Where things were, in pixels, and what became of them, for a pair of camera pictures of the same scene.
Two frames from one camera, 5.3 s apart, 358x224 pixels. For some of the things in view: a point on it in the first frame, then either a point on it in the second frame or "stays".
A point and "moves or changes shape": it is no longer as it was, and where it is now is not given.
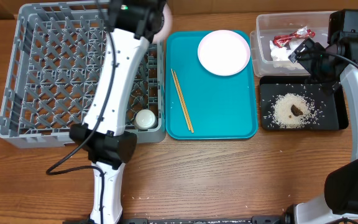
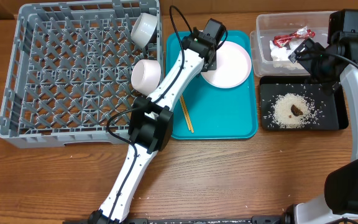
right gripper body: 324,70 stays
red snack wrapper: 303,33 stays
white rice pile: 283,116 stays
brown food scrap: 295,111 stays
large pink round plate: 224,53 moves or changes shape
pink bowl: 164,32 to 145,74
